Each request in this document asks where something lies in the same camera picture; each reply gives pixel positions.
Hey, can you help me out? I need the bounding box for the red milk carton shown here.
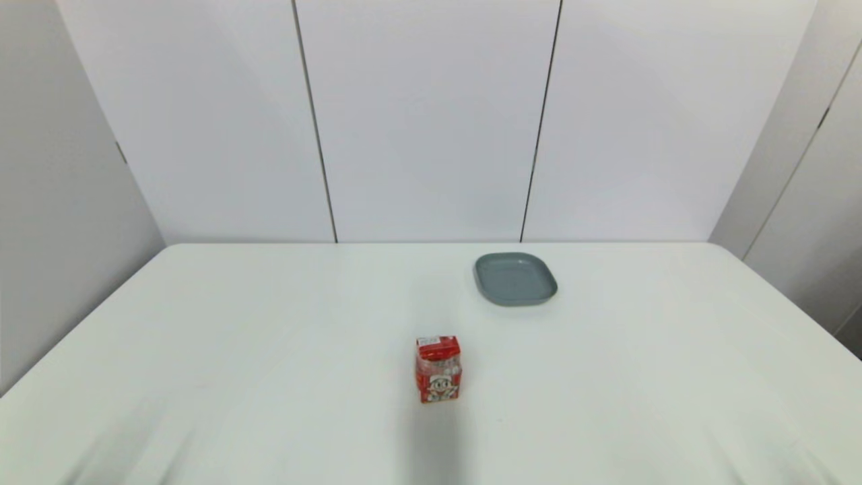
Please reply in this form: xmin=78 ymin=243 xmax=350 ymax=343
xmin=415 ymin=335 xmax=463 ymax=404

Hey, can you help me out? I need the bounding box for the grey rounded plate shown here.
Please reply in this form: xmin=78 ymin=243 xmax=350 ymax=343
xmin=473 ymin=252 xmax=559 ymax=307

